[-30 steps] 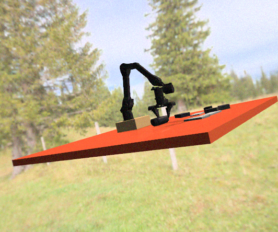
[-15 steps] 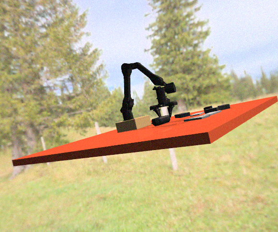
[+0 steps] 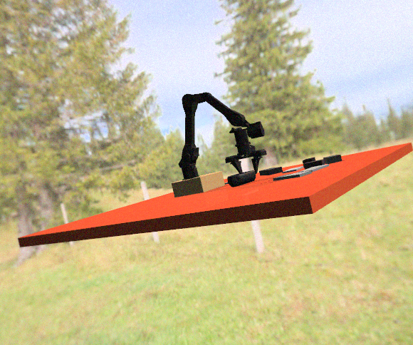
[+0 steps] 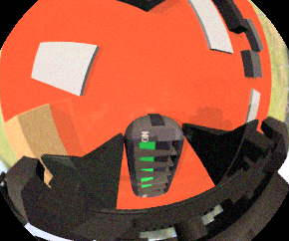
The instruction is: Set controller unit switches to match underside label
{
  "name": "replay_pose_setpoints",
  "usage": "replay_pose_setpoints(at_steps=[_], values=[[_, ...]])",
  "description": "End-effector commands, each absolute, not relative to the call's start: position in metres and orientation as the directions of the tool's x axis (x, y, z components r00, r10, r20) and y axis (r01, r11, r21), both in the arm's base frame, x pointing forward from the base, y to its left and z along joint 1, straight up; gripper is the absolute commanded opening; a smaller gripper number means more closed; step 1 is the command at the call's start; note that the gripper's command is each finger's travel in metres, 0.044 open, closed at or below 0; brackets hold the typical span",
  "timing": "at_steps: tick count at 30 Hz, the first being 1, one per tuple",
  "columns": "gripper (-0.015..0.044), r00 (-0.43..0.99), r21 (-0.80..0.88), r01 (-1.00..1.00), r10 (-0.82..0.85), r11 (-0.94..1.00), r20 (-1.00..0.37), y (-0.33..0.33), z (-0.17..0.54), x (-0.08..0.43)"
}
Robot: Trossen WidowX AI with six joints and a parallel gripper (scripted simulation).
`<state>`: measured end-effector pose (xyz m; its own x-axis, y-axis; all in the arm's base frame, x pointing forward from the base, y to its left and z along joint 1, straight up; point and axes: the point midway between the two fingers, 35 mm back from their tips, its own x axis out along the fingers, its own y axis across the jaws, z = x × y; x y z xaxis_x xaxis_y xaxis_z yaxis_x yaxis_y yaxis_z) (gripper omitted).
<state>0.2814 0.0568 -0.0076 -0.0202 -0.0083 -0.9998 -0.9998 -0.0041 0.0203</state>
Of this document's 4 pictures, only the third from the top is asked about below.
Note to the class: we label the dark grey switch panel with green rocker switches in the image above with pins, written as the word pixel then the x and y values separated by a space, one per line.
pixel 241 178

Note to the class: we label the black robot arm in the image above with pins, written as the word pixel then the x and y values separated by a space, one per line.
pixel 190 152

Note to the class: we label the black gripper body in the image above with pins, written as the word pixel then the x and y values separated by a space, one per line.
pixel 243 149

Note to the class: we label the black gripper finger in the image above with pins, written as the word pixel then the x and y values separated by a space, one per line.
pixel 255 162
pixel 237 165

